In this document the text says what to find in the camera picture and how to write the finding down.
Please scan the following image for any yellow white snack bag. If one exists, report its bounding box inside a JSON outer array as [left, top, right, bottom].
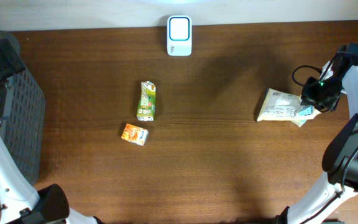
[[256, 88, 321, 127]]

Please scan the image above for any green white juice carton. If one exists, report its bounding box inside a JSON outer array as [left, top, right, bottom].
[[137, 81, 156, 121]]

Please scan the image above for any small orange tissue pack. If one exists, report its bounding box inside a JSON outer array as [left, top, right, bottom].
[[121, 123, 149, 146]]

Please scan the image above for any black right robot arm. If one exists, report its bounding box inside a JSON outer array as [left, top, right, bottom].
[[272, 43, 358, 223]]

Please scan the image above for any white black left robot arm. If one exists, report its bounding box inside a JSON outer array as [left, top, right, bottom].
[[0, 33, 100, 224]]

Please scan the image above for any white barcode scanner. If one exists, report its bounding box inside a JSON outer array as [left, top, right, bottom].
[[167, 15, 193, 57]]

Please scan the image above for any dark grey plastic basket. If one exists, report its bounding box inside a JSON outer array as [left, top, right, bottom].
[[0, 30, 47, 186]]

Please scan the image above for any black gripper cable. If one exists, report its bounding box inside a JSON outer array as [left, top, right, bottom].
[[291, 51, 358, 224]]

